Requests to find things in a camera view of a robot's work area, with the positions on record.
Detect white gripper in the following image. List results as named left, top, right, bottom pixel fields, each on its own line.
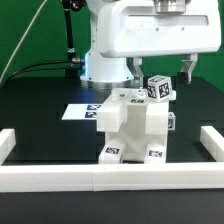
left=97, top=0, right=221, bottom=88

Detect black cables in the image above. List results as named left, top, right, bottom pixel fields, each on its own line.
left=4, top=58, right=85, bottom=85

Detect grey white cable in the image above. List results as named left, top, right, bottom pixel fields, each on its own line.
left=0, top=0, right=50, bottom=88

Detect white chair back frame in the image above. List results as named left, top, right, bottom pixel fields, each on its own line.
left=97, top=88, right=176, bottom=135

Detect white tag base sheet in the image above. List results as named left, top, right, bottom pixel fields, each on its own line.
left=62, top=104, right=101, bottom=120

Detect white chair seat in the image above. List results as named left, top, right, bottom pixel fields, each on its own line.
left=105, top=99, right=170, bottom=160

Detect white tagged cube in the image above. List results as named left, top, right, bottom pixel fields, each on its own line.
left=147, top=75, right=172, bottom=102
left=168, top=112, right=176, bottom=131

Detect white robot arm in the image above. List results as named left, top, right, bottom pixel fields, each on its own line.
left=81, top=0, right=221, bottom=88

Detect white U-shaped obstacle frame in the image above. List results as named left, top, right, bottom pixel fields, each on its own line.
left=0, top=129, right=224, bottom=192

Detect black camera stand pole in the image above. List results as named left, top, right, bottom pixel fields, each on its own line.
left=60, top=0, right=87, bottom=79

